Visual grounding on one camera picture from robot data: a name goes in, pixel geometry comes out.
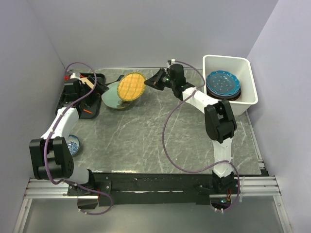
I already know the floral beige plate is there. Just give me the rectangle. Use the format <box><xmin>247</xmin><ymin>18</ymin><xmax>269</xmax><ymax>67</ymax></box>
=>
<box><xmin>80</xmin><ymin>78</ymin><xmax>94</xmax><ymax>89</ymax></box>

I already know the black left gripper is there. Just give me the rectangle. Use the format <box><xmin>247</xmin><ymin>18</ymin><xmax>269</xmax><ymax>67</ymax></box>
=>
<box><xmin>79</xmin><ymin>76</ymin><xmax>109</xmax><ymax>107</ymax></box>

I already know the lilac plastic bear plate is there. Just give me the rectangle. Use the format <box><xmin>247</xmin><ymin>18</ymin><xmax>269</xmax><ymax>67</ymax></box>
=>
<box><xmin>207</xmin><ymin>89</ymin><xmax>241</xmax><ymax>99</ymax></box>

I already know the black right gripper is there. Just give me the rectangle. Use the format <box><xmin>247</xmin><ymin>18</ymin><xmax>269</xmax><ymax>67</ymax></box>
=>
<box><xmin>145</xmin><ymin>68</ymin><xmax>176</xmax><ymax>91</ymax></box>

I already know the blue polka dot plate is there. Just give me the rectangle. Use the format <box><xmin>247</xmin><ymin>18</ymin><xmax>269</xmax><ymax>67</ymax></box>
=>
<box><xmin>206</xmin><ymin>70</ymin><xmax>241</xmax><ymax>96</ymax></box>

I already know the mint green flower plate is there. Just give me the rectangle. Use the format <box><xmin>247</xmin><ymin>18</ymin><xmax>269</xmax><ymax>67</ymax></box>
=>
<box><xmin>102</xmin><ymin>82</ymin><xmax>137</xmax><ymax>110</ymax></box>

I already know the white plastic bin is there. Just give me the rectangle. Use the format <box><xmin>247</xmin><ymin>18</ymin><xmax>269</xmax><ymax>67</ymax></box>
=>
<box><xmin>202</xmin><ymin>55</ymin><xmax>258</xmax><ymax>116</ymax></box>

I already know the black serving tray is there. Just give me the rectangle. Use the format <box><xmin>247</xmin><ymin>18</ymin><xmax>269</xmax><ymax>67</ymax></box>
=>
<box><xmin>56</xmin><ymin>73</ymin><xmax>109</xmax><ymax>119</ymax></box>

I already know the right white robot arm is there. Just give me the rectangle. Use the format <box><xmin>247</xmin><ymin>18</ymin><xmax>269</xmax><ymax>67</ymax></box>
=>
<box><xmin>144</xmin><ymin>63</ymin><xmax>237</xmax><ymax>193</ymax></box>

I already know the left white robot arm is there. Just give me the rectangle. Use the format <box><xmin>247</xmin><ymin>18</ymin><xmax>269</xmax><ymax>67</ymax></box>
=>
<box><xmin>29</xmin><ymin>73</ymin><xmax>108</xmax><ymax>195</ymax></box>

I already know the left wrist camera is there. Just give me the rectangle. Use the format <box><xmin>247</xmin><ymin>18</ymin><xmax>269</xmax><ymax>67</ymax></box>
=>
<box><xmin>64</xmin><ymin>72</ymin><xmax>81</xmax><ymax>80</ymax></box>

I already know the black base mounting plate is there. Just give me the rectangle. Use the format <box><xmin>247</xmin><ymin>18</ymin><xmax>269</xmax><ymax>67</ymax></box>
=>
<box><xmin>36</xmin><ymin>171</ymin><xmax>241</xmax><ymax>207</ymax></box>

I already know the aluminium rail frame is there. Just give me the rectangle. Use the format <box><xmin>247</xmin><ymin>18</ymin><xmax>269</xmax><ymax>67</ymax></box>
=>
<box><xmin>14</xmin><ymin>178</ymin><xmax>284</xmax><ymax>233</ymax></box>

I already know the yellow rimmed plate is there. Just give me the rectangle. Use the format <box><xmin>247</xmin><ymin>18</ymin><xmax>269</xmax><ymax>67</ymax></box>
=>
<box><xmin>117</xmin><ymin>72</ymin><xmax>146</xmax><ymax>101</ymax></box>

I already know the blue patterned small bowl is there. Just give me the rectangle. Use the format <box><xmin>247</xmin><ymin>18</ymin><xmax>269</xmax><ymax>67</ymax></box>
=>
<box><xmin>67</xmin><ymin>134</ymin><xmax>80</xmax><ymax>157</ymax></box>

